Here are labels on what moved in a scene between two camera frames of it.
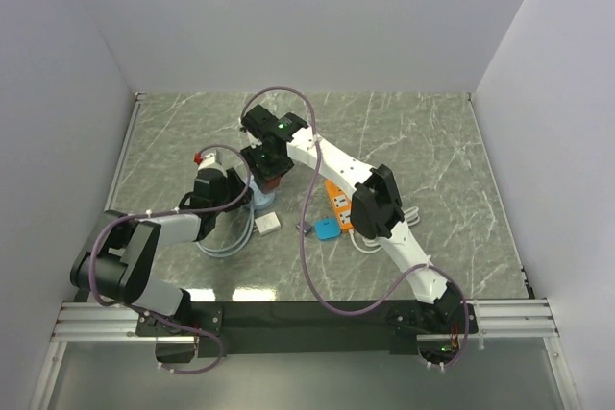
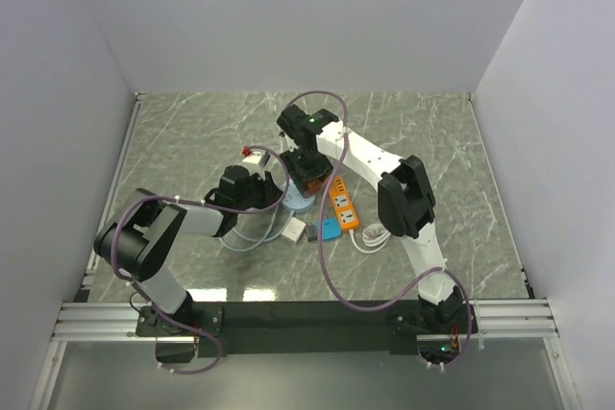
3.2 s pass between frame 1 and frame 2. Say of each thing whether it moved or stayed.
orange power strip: stayed
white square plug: moved
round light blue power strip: moved
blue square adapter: stayed
